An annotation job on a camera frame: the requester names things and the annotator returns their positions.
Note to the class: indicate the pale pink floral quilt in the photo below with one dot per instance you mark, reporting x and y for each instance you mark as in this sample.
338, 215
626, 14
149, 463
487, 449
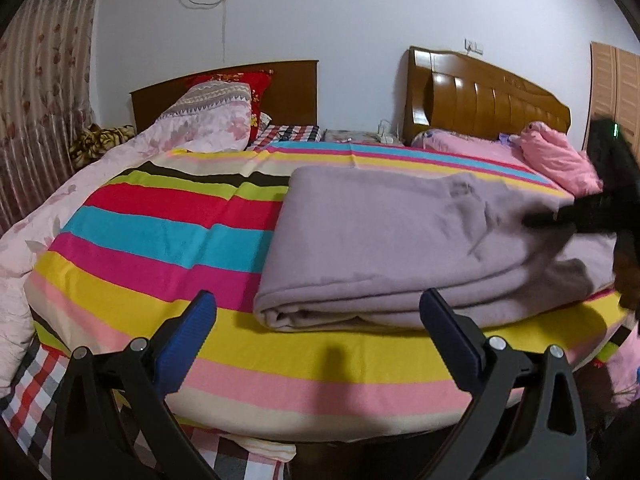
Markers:
200, 120

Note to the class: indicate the plaid bed sheet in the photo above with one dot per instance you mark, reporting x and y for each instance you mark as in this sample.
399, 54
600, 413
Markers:
30, 410

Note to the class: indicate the person's right forearm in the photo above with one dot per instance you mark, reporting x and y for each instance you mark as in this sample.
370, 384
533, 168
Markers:
629, 275

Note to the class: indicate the nightstand with floral cover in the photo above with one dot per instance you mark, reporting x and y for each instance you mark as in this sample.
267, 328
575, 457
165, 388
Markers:
350, 136

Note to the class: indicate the checked folded blanket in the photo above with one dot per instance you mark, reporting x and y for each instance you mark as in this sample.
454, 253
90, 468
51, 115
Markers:
295, 132

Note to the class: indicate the small purple cloth item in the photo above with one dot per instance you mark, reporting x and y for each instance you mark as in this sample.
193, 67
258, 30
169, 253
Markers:
507, 138

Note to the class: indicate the light wooden wardrobe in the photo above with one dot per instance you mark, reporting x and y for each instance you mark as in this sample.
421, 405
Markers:
610, 85

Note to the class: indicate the pink bed sheet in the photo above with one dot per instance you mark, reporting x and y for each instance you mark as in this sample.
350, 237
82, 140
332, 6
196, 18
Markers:
465, 147

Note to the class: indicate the dark wooden headboard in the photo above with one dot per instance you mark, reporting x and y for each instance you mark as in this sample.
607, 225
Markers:
295, 95

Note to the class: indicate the white wall socket panel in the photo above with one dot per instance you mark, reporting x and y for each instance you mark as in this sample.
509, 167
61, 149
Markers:
474, 46

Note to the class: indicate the brown floral curtain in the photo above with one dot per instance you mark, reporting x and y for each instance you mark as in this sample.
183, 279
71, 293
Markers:
40, 85

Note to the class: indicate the small patterned pillow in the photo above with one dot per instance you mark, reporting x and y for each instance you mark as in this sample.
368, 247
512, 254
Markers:
265, 121

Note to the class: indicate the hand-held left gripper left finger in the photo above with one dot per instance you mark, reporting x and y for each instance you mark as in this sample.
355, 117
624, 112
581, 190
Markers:
187, 345

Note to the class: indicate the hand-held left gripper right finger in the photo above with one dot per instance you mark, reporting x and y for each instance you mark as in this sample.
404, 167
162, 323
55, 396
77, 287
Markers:
450, 345

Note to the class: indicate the glossy wooden headboard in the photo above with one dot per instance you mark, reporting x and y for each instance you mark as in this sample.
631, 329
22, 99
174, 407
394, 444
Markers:
475, 100

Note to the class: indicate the red floral pillow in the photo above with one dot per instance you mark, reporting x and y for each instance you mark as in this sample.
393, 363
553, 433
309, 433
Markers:
260, 90

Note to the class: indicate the tiger print blanket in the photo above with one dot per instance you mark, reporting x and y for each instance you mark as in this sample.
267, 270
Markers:
100, 140

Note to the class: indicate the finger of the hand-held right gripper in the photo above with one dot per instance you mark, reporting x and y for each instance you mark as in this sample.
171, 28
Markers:
550, 217

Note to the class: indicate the purple pants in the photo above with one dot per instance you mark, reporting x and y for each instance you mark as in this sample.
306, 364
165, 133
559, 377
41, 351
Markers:
375, 240

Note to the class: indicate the striped colourful blanket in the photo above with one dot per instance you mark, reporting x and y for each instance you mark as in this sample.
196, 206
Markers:
150, 240

